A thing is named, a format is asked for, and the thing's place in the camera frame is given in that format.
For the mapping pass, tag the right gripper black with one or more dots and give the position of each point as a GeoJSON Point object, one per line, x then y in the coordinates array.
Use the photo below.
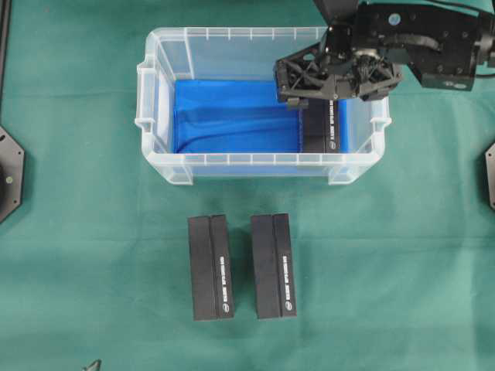
{"type": "Point", "coordinates": [440, 42]}

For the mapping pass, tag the black camera box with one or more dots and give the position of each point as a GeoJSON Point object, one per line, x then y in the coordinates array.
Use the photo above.
{"type": "Point", "coordinates": [210, 267]}
{"type": "Point", "coordinates": [274, 279]}
{"type": "Point", "coordinates": [321, 127]}

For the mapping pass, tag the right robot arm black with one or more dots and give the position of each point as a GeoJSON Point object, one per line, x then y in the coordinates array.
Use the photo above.
{"type": "Point", "coordinates": [487, 46]}

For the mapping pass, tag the blue cloth case liner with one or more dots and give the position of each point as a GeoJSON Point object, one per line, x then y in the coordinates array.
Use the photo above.
{"type": "Point", "coordinates": [233, 116]}

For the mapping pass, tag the small dark pointed object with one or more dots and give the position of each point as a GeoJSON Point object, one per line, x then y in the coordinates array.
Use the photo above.
{"type": "Point", "coordinates": [94, 363]}

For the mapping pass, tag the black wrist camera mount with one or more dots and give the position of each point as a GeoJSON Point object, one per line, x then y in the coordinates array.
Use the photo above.
{"type": "Point", "coordinates": [334, 11]}

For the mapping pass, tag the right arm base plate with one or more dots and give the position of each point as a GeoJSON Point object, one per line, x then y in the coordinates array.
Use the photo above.
{"type": "Point", "coordinates": [490, 173]}

